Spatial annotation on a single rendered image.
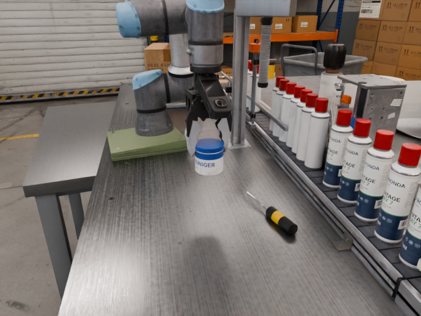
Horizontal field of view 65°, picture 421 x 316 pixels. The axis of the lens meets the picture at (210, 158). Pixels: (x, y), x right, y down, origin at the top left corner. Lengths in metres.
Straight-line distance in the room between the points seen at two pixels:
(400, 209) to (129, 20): 0.68
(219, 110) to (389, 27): 4.28
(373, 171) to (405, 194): 0.08
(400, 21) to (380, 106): 3.88
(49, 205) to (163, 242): 0.51
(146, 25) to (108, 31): 4.66
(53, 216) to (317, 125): 0.87
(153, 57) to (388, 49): 3.59
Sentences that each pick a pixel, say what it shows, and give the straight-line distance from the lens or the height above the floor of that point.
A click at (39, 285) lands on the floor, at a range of 2.05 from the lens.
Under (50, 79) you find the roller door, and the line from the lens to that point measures 5.56.
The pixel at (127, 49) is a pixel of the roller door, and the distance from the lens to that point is 5.51.
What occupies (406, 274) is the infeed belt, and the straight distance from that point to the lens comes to 0.72.
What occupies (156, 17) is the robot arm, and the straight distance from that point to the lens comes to 0.80.
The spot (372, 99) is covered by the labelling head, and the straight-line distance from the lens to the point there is 0.91.
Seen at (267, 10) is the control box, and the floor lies 1.30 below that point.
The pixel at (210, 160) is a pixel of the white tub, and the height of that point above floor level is 0.99.
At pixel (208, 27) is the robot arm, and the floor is 1.28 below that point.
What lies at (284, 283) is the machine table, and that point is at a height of 0.83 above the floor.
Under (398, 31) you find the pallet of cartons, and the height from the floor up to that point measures 1.03.
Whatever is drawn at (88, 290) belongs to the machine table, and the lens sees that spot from 0.71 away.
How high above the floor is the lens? 1.32
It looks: 25 degrees down
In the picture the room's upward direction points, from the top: straight up
